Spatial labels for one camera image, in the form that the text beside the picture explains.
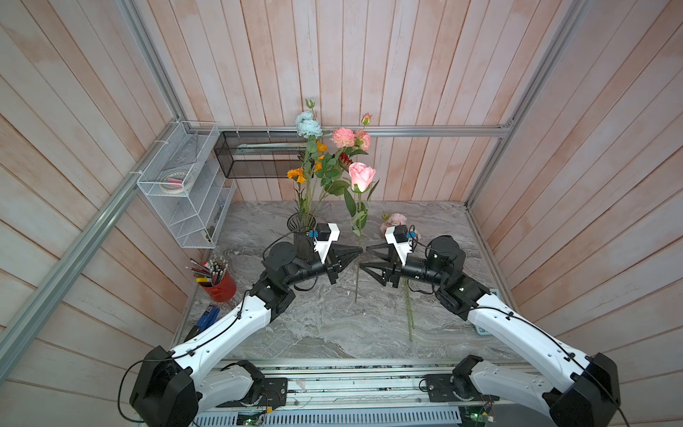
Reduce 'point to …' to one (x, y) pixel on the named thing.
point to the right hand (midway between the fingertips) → (364, 257)
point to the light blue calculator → (494, 292)
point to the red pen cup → (214, 277)
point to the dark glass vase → (301, 224)
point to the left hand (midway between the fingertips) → (360, 254)
